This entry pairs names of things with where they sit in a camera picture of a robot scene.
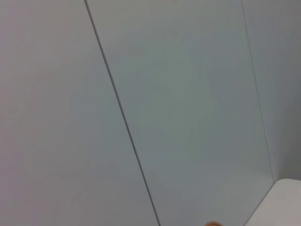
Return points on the brown jute handbag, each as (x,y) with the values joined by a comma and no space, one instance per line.
(213,223)

